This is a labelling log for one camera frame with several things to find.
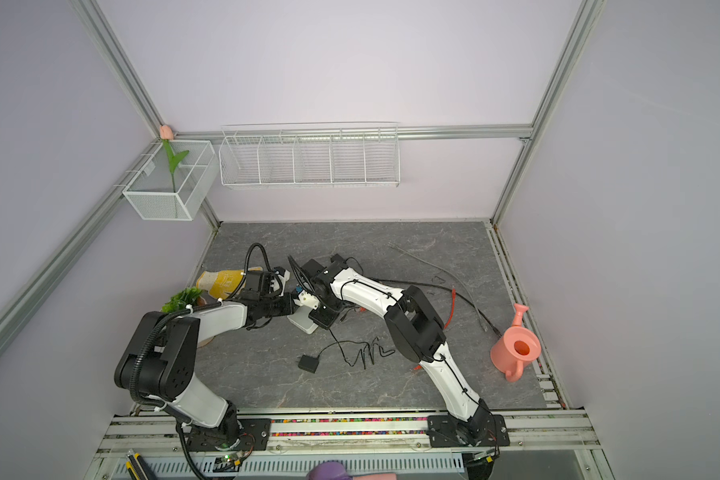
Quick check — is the black power adapter with cable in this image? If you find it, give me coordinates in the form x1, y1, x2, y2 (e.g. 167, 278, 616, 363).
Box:
297, 330, 396, 373

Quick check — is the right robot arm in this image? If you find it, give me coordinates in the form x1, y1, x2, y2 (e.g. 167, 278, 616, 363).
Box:
287, 255, 500, 447

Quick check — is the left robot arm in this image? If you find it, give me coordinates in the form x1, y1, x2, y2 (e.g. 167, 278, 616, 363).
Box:
114, 243, 295, 450

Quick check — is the yellow work glove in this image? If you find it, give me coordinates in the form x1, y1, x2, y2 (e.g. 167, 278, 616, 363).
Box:
195, 269, 245, 300

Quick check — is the potted green plant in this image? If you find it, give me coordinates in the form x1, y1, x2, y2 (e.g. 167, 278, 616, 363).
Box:
156, 287, 207, 347

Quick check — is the white mesh corner basket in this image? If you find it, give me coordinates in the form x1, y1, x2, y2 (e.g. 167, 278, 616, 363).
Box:
123, 140, 220, 221

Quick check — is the purple object at bottom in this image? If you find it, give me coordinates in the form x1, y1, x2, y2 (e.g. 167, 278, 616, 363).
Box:
307, 461, 353, 480

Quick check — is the pink watering can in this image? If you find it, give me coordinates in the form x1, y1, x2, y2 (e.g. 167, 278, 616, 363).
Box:
490, 303, 541, 383

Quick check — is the artificial pink tulip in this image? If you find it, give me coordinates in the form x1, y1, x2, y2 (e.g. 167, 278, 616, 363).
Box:
159, 125, 189, 193

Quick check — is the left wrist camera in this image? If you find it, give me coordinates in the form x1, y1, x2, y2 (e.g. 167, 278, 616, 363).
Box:
270, 267, 290, 296

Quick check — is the red ethernet cable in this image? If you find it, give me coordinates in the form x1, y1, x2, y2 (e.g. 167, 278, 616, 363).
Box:
410, 287, 458, 373

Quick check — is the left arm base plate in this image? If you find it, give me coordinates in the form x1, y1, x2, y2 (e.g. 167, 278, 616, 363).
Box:
186, 417, 272, 453

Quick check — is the white wire wall basket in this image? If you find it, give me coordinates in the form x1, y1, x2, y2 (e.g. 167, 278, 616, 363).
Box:
219, 122, 401, 189

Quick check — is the grey ethernet cable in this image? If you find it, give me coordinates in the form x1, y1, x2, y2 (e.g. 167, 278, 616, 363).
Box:
387, 241, 494, 328

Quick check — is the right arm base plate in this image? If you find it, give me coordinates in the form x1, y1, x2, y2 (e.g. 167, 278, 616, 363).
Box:
426, 410, 510, 448

